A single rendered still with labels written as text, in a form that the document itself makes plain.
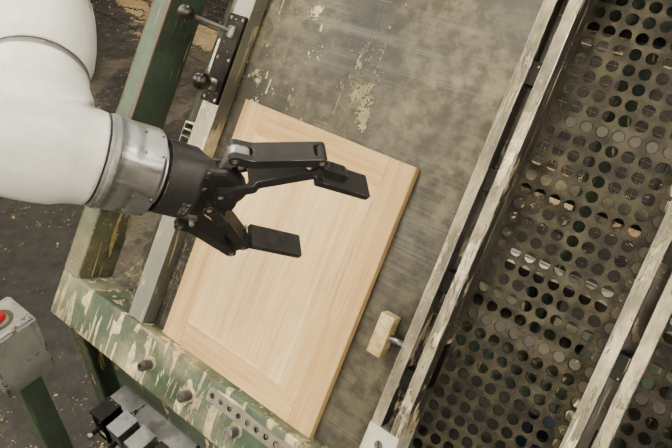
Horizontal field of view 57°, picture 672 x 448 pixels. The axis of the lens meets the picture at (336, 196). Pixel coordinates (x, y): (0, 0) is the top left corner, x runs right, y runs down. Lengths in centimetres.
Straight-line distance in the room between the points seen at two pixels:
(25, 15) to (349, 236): 75
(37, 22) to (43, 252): 269
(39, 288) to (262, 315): 190
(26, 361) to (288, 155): 114
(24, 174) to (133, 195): 9
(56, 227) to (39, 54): 283
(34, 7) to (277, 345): 86
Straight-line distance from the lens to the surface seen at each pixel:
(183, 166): 61
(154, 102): 161
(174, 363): 145
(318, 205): 125
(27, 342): 162
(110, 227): 167
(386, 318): 116
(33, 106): 57
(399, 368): 112
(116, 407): 158
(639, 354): 102
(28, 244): 338
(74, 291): 169
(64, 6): 68
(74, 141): 57
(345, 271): 121
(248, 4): 143
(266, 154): 61
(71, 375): 271
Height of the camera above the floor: 200
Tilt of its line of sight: 37 degrees down
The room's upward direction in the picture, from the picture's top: straight up
